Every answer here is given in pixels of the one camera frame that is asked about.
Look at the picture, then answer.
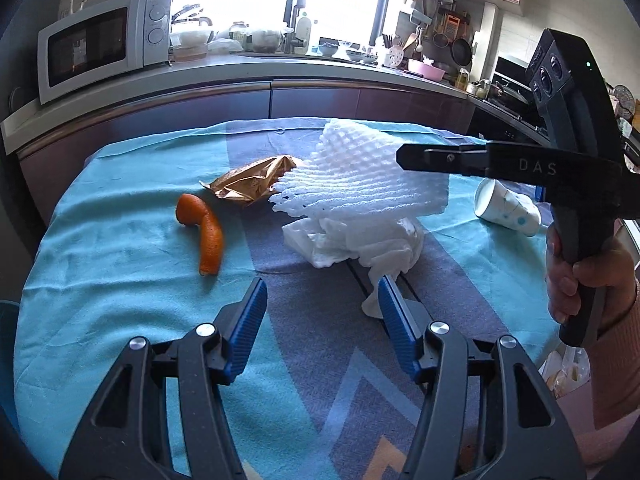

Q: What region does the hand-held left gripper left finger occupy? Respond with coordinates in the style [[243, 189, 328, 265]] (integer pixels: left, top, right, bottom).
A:
[[59, 276, 268, 480]]

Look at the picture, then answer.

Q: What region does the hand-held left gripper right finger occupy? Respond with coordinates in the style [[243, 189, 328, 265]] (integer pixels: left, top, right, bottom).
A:
[[377, 275, 588, 480]]

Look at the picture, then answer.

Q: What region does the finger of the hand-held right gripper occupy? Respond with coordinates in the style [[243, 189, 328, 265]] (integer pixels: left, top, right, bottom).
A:
[[396, 142, 488, 178]]

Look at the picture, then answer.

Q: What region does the white foam fruit net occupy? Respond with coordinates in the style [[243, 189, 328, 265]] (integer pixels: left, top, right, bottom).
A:
[[268, 119, 453, 222]]

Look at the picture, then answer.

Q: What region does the white paper cup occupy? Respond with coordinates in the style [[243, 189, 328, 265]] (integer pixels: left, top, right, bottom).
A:
[[474, 177, 543, 237]]

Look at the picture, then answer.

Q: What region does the white plastic bag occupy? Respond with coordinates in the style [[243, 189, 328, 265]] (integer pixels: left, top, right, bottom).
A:
[[542, 347, 592, 401], [281, 214, 426, 319]]

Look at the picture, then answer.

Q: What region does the orange peel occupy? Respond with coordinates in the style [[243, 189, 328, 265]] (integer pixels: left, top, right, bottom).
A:
[[175, 193, 224, 277]]

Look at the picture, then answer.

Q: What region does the gold foil snack wrapper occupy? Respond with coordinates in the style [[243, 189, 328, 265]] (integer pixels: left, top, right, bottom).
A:
[[200, 155, 304, 206]]

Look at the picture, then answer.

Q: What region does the person's right forearm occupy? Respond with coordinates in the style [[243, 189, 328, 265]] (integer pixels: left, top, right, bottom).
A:
[[589, 280, 640, 431]]

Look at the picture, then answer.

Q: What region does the person's right hand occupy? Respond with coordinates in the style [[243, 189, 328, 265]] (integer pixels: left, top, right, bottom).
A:
[[545, 220, 640, 333]]

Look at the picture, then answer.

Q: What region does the black gas stove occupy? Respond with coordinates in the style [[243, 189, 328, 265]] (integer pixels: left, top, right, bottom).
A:
[[492, 55, 540, 108]]

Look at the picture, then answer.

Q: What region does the pink bowl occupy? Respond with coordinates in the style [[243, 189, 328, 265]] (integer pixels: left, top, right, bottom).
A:
[[407, 57, 447, 81]]

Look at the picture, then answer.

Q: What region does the black frying pan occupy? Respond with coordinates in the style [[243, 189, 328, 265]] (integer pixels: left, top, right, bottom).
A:
[[451, 37, 473, 66]]

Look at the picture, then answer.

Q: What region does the kitchen counter with cabinets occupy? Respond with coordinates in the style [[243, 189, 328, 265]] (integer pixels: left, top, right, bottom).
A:
[[0, 52, 551, 226]]

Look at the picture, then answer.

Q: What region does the blue patterned tablecloth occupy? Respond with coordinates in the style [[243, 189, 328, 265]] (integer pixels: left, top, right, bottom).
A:
[[12, 119, 566, 480]]

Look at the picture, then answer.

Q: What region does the white bottle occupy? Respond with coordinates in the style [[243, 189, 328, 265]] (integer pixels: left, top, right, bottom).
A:
[[294, 12, 313, 56]]

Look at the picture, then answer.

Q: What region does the glass jar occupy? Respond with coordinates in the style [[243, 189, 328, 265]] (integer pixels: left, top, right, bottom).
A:
[[251, 27, 282, 53]]

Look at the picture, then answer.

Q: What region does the glass electric kettle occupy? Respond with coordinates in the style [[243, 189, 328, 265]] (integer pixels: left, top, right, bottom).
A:
[[171, 5, 215, 61]]

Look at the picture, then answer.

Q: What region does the white microwave oven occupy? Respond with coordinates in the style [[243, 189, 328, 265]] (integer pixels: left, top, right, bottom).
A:
[[37, 0, 174, 106]]

